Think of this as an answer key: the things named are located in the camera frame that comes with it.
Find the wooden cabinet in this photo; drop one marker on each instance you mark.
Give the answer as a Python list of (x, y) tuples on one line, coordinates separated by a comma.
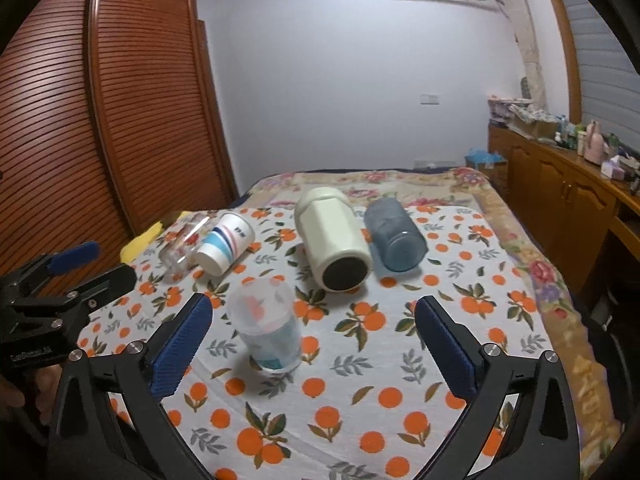
[(555, 195)]

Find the dark chair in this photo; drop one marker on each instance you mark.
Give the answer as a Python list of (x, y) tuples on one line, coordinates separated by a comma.
[(612, 355)]

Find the cream tumbler cup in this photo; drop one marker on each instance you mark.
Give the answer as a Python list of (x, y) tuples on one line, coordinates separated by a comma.
[(332, 245)]

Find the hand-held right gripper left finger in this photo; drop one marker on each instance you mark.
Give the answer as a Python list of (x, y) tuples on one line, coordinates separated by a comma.
[(179, 347)]

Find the blue plastic bag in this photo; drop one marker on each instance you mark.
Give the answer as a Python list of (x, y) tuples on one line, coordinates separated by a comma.
[(484, 157)]

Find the yellow cloth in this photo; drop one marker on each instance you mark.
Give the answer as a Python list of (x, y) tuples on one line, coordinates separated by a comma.
[(141, 242)]

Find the person's left hand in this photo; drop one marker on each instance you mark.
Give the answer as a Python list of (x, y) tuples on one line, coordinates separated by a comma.
[(37, 387)]

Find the wooden slatted wardrobe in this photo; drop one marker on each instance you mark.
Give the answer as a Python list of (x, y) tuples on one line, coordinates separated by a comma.
[(100, 110)]

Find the cardboard box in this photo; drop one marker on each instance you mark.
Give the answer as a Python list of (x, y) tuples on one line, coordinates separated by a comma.
[(535, 125)]

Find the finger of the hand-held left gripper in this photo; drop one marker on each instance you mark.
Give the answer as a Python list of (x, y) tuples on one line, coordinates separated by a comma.
[(75, 255), (107, 282)]

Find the grey window blinds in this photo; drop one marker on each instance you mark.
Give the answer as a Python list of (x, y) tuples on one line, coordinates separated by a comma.
[(600, 60)]

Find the floral blanket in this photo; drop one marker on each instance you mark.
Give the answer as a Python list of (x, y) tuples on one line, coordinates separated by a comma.
[(520, 240)]

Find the clear glass cup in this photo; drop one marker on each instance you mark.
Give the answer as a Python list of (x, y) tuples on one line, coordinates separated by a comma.
[(179, 244)]

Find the orange fruit print cloth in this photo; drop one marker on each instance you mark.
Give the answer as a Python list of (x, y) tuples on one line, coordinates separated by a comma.
[(350, 400)]

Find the clear printed plastic cup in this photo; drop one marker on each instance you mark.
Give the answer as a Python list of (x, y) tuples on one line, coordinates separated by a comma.
[(267, 327)]

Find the white wall switch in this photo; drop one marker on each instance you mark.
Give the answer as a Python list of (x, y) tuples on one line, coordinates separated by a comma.
[(430, 98)]

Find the pink bottle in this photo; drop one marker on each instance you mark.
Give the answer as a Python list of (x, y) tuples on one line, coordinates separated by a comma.
[(593, 142)]

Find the blue-grey translucent cup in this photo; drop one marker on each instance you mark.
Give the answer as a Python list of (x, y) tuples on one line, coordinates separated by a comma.
[(395, 235)]

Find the stack of storage boxes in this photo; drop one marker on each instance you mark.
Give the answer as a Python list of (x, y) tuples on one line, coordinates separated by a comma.
[(502, 109)]

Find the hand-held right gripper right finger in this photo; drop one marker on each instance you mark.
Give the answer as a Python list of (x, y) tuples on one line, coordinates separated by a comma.
[(450, 350)]

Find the wrapped air conditioner pipe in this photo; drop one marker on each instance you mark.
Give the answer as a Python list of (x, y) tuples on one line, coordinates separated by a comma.
[(527, 45)]

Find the white wall outlet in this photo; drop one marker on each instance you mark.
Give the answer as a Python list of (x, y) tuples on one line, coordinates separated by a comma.
[(434, 163)]

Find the white tissue box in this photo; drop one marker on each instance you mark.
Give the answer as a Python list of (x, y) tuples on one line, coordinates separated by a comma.
[(612, 167)]

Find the white striped paper cup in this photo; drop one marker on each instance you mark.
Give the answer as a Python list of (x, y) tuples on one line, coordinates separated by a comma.
[(225, 250)]

